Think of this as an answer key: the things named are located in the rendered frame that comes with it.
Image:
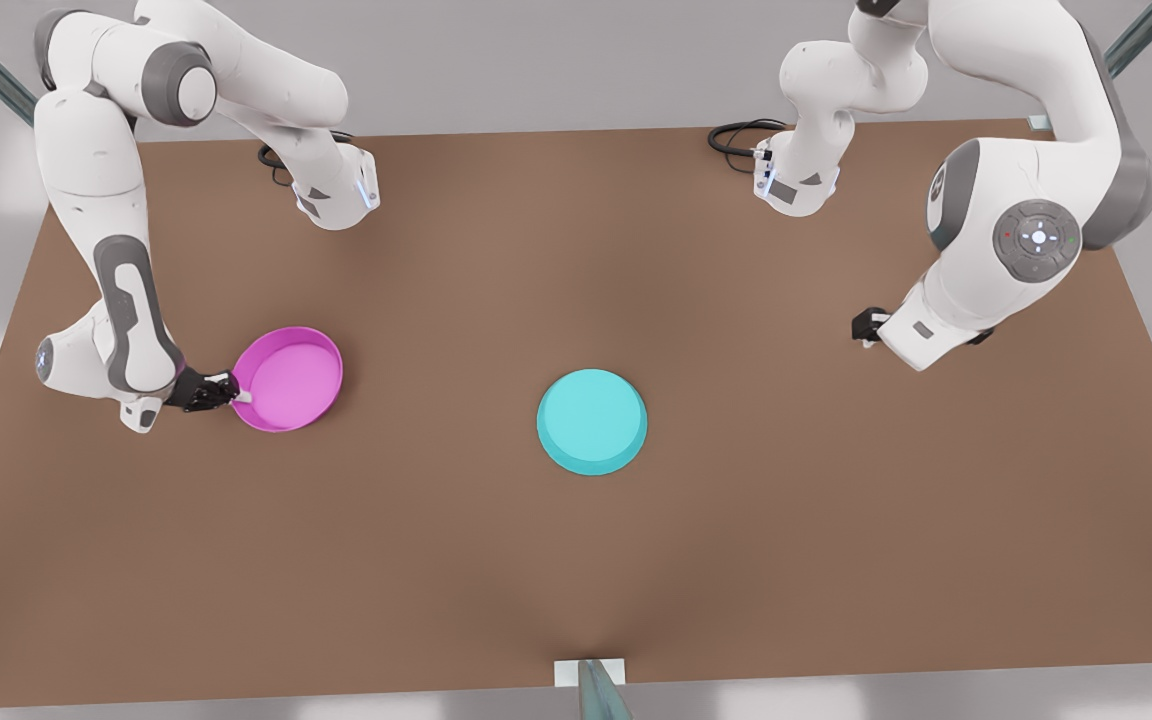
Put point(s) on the pink plate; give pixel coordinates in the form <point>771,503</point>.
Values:
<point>288,380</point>

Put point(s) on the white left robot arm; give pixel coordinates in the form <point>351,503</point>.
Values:
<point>1026,150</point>

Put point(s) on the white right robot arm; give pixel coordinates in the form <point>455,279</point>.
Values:
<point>96,150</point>

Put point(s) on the blue plate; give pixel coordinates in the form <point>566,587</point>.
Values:
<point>592,422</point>

